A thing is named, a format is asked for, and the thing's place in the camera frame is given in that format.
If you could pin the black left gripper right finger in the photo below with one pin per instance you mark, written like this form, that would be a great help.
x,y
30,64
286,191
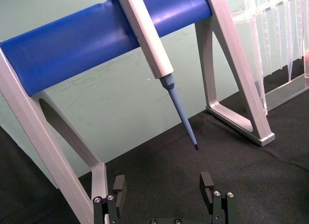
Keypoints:
x,y
218,207

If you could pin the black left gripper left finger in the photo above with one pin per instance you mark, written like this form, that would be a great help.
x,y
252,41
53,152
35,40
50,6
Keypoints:
x,y
111,209

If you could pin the black table cloth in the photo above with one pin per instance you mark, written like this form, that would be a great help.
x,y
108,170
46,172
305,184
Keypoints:
x,y
169,185

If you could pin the grey stand with blue bar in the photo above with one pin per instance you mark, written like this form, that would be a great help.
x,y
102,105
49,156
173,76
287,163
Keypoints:
x,y
72,47

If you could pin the white pipette with blue tip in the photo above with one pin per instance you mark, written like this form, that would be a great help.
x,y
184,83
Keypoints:
x,y
149,40

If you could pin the clear plastic case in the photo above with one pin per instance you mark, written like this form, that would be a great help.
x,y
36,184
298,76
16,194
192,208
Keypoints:
x,y
277,28

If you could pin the plain pale wall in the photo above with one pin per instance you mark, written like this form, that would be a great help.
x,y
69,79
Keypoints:
x,y
113,101

